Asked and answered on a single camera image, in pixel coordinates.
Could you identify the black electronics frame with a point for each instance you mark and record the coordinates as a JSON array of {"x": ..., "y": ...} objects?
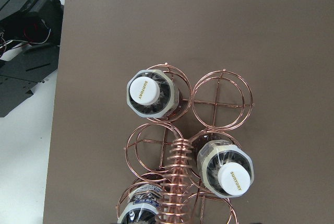
[{"x": 36, "y": 27}]

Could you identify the copper wire bottle basket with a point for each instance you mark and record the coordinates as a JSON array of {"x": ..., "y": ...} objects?
[{"x": 220, "y": 102}]

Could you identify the tea bottle white cap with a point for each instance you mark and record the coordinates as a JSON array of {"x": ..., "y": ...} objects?
[{"x": 153, "y": 94}]

